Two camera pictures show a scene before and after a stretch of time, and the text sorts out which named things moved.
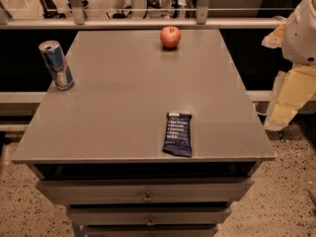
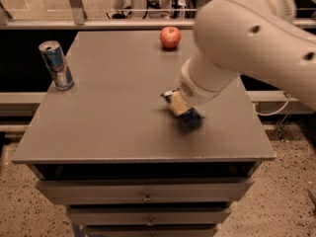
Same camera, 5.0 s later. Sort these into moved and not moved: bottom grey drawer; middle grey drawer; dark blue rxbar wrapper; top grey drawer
Moved: dark blue rxbar wrapper
Not moved: bottom grey drawer; top grey drawer; middle grey drawer
